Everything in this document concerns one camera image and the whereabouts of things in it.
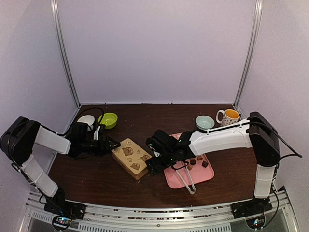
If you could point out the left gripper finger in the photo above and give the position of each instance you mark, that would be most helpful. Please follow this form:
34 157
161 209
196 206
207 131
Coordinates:
109 150
112 143

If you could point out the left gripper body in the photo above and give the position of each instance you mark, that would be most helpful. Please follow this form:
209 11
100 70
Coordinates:
101 149

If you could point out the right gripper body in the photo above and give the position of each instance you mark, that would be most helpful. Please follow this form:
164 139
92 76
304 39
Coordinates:
152 163

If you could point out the beige tin box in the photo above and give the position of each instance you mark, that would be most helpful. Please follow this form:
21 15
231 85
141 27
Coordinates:
135 176

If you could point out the beige bear tin lid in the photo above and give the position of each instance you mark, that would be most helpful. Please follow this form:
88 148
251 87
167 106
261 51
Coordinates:
132 155

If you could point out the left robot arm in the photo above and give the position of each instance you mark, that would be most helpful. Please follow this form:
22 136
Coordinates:
19 141

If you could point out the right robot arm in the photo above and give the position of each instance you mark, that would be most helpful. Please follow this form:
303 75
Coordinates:
254 133

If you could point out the dark square chocolate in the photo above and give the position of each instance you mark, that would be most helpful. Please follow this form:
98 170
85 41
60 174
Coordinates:
205 164

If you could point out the green bowl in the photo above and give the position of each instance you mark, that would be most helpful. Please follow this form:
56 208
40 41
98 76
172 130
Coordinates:
109 120

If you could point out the pink tray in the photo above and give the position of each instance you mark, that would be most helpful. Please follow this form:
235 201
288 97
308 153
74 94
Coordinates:
198 173

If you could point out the small white black bowl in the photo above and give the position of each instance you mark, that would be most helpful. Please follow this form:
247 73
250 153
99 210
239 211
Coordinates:
89 120

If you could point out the light blue bowl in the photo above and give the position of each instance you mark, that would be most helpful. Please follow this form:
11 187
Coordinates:
204 122

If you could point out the white mug yellow inside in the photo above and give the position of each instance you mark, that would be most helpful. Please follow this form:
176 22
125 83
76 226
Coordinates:
227 117

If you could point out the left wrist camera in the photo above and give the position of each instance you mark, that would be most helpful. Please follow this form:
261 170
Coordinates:
99 131

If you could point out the front aluminium rail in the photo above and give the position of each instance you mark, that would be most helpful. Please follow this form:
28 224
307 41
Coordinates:
216 218

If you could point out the left aluminium frame post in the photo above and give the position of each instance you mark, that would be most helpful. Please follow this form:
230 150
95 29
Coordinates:
63 52

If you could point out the aluminium frame post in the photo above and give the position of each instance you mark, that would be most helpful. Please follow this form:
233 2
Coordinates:
63 52
257 18

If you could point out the right aluminium frame post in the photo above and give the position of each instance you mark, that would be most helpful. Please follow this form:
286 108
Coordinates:
257 18

